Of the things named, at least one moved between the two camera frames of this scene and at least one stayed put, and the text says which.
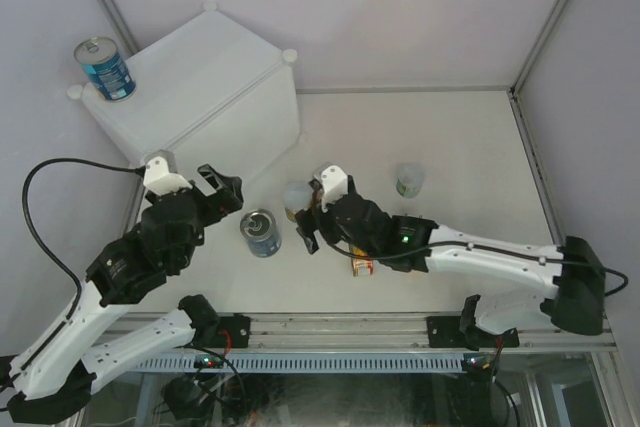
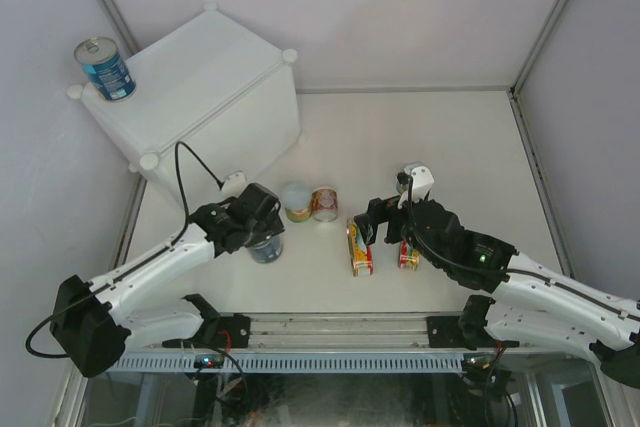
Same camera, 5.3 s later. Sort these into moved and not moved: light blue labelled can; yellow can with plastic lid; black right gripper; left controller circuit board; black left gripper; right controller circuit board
Moved: black left gripper; black right gripper
Not moved: yellow can with plastic lid; right controller circuit board; light blue labelled can; left controller circuit board
